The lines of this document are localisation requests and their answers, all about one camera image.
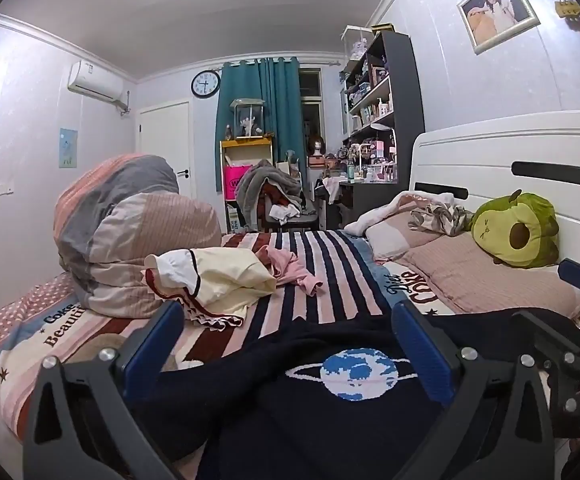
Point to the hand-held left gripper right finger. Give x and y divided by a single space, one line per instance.
420 355

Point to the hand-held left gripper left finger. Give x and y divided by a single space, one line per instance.
154 347

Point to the navy planet print sweater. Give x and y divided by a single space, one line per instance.
290 435

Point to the grey clothes pile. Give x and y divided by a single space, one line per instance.
265 182

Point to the green avocado plush toy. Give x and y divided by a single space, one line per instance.
515 227

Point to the pink striped pillow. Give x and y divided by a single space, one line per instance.
470 275

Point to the cream dress with lace trim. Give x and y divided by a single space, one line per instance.
230 272

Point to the pink grey striped rolled duvet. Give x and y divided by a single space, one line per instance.
135 230

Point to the striped printed blanket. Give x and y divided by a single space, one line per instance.
320 280

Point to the pink and white fleece blanket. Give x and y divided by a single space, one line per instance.
395 230

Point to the grey patterned cloth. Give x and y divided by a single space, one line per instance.
442 219

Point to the white bed headboard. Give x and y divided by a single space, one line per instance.
495 160

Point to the pink polka dot bed sheet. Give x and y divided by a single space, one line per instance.
0 335

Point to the pink garment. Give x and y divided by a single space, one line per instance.
290 270

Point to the dark cluttered desk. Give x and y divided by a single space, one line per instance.
370 195

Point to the dark chair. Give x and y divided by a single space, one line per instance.
300 221

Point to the pink bag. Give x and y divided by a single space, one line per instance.
235 182

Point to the white door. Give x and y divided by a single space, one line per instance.
165 135

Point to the yellow shelf rack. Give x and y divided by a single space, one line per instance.
245 144

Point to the brown wig on stand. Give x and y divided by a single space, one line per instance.
316 144

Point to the glass display box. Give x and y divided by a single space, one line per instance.
246 117

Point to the dark bookshelf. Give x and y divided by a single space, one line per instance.
405 90

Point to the yellow guitar headstock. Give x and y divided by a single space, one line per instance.
570 9

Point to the teal curtain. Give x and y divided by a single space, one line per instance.
277 110

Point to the white air conditioner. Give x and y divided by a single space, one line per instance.
94 82

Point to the window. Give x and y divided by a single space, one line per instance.
311 90

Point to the clear display case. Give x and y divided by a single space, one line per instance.
356 42

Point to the blue wall poster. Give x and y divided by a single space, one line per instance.
68 148

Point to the white light switch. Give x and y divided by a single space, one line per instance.
7 186

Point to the round wall clock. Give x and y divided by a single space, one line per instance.
205 83

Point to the framed wall photo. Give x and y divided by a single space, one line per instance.
497 10

